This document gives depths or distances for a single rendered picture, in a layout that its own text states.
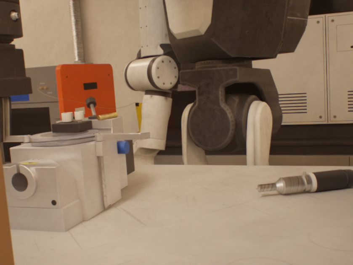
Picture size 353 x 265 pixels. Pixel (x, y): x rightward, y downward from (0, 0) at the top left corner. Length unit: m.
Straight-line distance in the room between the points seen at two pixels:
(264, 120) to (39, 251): 0.56
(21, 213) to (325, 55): 1.70
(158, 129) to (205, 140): 0.21
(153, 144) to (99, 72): 1.01
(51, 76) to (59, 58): 2.07
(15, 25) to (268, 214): 0.40
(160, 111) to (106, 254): 0.66
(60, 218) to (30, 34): 3.58
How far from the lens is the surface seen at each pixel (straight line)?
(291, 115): 2.10
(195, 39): 0.89
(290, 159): 2.06
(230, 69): 0.87
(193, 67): 2.17
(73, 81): 1.86
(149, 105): 1.08
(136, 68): 1.09
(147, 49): 1.09
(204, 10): 0.86
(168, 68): 1.06
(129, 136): 0.56
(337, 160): 2.05
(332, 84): 2.08
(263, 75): 0.99
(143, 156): 1.14
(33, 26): 4.04
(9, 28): 0.63
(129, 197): 0.65
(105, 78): 2.08
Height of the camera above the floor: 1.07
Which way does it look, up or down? 7 degrees down
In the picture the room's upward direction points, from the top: 4 degrees counter-clockwise
